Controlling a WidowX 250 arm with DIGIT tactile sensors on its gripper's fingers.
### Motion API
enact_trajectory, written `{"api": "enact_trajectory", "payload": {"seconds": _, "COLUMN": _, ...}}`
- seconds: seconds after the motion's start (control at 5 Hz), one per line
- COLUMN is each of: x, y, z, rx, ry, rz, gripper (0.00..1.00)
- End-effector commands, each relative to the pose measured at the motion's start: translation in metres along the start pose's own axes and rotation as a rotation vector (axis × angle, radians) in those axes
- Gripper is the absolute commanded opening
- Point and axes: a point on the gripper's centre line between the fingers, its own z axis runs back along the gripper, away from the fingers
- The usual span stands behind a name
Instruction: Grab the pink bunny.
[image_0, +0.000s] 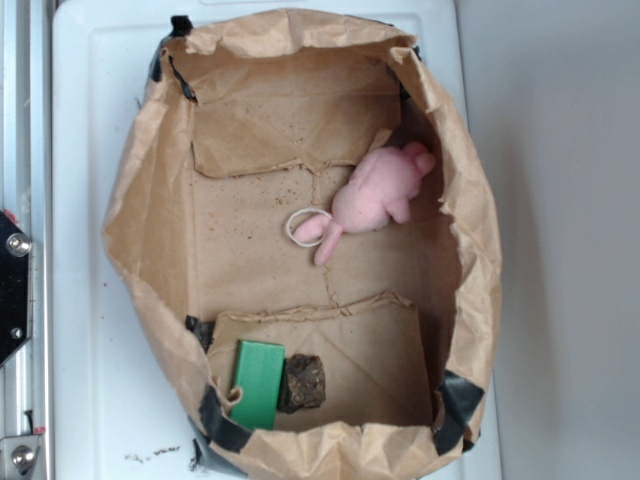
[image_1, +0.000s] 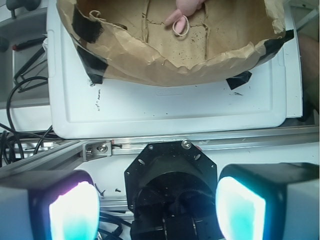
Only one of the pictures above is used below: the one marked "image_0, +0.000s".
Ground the brown paper bag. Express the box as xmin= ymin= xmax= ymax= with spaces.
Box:
xmin=103 ymin=8 xmax=502 ymax=479

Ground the aluminium frame rail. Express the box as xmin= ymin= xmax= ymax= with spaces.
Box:
xmin=1 ymin=1 xmax=57 ymax=479

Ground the white plastic tray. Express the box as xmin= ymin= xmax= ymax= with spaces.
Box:
xmin=53 ymin=1 xmax=501 ymax=479

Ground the pink plush bunny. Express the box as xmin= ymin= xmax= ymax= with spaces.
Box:
xmin=287 ymin=142 xmax=436 ymax=266

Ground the white rubber band ring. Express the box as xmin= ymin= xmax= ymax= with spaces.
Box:
xmin=284 ymin=207 xmax=333 ymax=248

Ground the silver corner bracket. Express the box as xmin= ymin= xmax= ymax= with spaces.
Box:
xmin=1 ymin=435 xmax=47 ymax=480

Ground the green rectangular block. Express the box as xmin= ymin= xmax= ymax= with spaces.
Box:
xmin=230 ymin=340 xmax=285 ymax=430

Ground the dark brown rough block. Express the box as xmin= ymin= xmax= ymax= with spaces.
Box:
xmin=277 ymin=354 xmax=326 ymax=414

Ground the black metal bracket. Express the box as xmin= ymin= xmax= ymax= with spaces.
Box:
xmin=0 ymin=210 xmax=33 ymax=367

